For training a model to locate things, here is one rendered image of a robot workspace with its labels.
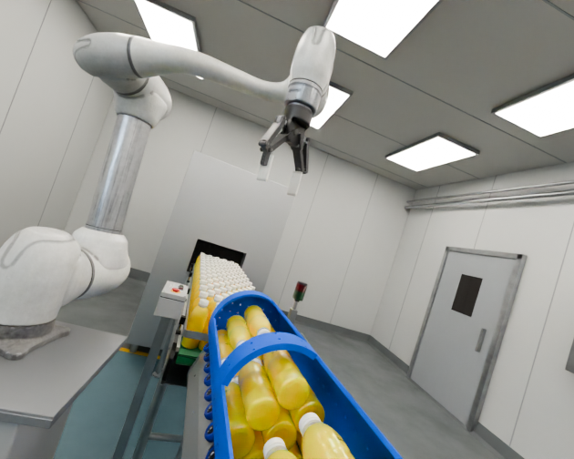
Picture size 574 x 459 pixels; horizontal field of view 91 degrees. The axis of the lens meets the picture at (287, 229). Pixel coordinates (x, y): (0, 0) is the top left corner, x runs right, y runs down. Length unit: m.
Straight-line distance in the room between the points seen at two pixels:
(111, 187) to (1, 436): 0.63
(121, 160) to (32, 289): 0.43
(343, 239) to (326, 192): 1.02
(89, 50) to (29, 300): 0.64
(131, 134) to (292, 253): 4.75
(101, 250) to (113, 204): 0.15
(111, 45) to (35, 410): 0.83
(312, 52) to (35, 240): 0.80
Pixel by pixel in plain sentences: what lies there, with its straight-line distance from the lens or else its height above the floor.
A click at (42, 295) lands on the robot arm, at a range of 0.89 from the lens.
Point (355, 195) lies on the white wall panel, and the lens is 5.97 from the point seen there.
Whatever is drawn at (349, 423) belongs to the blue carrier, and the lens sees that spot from 0.73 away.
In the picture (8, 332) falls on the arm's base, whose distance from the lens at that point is 0.92.
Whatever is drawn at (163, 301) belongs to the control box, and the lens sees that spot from 1.29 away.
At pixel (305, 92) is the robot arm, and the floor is 1.82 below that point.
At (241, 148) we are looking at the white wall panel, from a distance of 5.57.
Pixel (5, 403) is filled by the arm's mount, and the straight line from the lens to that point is 0.77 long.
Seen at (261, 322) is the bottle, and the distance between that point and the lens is 0.94.
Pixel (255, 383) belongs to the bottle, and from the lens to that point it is 0.70.
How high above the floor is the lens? 1.45
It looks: 2 degrees up
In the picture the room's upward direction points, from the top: 18 degrees clockwise
